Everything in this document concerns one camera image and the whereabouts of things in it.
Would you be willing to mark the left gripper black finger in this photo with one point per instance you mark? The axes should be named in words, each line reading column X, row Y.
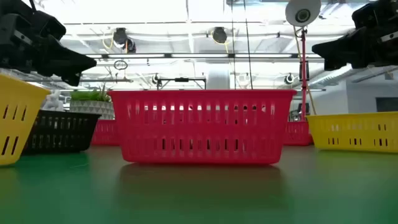
column 59, row 60
column 92, row 63

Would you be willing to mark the succulent in white patterned pot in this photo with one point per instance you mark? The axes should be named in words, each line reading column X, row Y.
column 93, row 107

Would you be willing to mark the yellow plastic slotted basket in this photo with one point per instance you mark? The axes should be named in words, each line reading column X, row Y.
column 342, row 133
column 18, row 124

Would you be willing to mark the red desk lamp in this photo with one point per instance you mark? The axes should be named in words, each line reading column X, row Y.
column 303, row 77

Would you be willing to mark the red plastic slotted basket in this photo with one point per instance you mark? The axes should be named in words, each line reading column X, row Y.
column 105, row 133
column 297, row 133
column 202, row 157

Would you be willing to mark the black plastic slotted basket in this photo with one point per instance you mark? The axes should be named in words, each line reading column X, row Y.
column 62, row 146

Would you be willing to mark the long ceiling light bar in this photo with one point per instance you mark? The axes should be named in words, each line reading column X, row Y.
column 199, row 55

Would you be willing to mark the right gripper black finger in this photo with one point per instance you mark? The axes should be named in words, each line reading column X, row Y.
column 354, row 49
column 320, row 53

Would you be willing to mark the dark window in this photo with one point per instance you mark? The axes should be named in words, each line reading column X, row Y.
column 387, row 104

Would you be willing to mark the black metal frame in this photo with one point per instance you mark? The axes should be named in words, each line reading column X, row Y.
column 182, row 79

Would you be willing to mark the white figure statue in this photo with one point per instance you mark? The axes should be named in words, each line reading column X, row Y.
column 53, row 102

